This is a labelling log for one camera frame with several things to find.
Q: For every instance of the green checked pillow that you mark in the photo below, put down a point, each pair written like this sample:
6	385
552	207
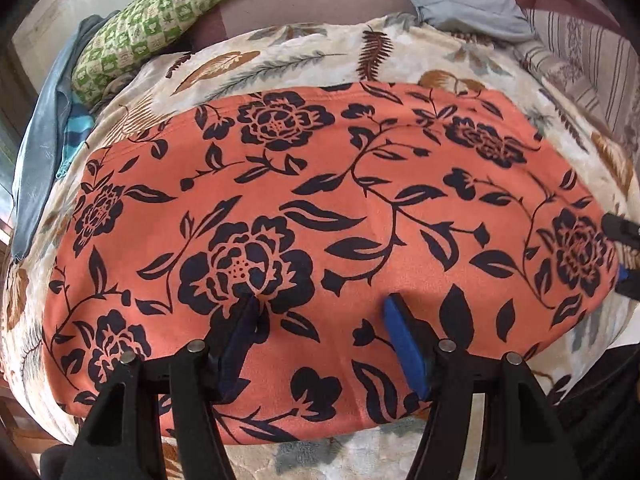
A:
160	20

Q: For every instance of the cream leaf-print blanket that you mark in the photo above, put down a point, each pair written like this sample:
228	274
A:
300	60

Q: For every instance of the teal striped cloth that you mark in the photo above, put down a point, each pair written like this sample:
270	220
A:
75	135

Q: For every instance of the striped floral quilt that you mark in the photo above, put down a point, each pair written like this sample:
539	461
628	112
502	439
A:
575	55

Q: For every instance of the orange floral shirt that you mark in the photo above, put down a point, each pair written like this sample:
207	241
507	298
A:
325	185

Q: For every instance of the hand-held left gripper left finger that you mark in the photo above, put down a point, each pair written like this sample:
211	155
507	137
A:
240	342

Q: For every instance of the blue knit garment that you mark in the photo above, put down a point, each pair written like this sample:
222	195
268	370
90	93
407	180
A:
42	135

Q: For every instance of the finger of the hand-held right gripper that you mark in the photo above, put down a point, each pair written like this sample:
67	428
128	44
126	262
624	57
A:
622	230
623	274

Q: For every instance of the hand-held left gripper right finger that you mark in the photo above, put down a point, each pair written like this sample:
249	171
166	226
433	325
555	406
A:
405	340

